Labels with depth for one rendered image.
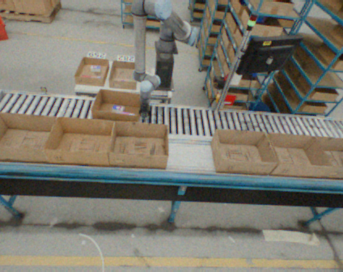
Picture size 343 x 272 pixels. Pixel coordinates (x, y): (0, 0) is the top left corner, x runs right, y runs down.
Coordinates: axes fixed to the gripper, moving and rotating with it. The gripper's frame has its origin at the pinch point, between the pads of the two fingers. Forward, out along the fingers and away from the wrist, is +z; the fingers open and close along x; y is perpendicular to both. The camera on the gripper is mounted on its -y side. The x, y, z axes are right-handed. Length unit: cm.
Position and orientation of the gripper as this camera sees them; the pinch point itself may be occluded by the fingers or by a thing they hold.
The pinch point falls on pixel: (144, 119)
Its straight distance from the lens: 195.8
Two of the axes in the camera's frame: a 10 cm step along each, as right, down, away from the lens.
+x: -9.9, -0.7, -1.0
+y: -0.2, -7.6, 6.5
